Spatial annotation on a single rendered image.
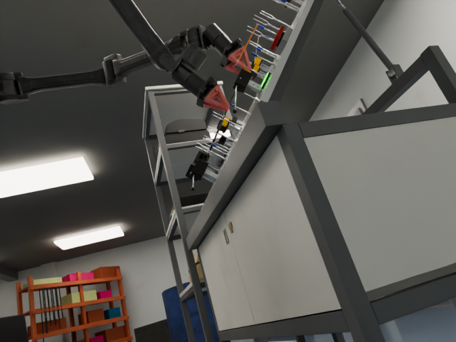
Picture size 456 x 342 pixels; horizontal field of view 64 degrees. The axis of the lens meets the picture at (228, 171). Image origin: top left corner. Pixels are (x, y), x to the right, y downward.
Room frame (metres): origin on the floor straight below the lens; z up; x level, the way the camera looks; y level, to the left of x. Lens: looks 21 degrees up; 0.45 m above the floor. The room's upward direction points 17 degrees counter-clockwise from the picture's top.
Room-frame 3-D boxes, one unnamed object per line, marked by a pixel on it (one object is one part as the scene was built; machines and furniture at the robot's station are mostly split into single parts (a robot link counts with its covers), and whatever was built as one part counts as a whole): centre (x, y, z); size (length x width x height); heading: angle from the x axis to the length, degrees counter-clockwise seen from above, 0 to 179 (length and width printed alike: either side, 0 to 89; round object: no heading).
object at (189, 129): (2.11, 0.22, 1.56); 0.30 x 0.23 x 0.19; 112
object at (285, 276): (1.03, -0.04, 0.60); 0.55 x 0.03 x 0.39; 21
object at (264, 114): (1.28, 0.07, 0.83); 1.18 x 0.06 x 0.06; 21
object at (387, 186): (1.39, -0.23, 0.60); 1.17 x 0.58 x 0.40; 21
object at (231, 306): (1.55, 0.15, 0.60); 0.55 x 0.02 x 0.39; 21
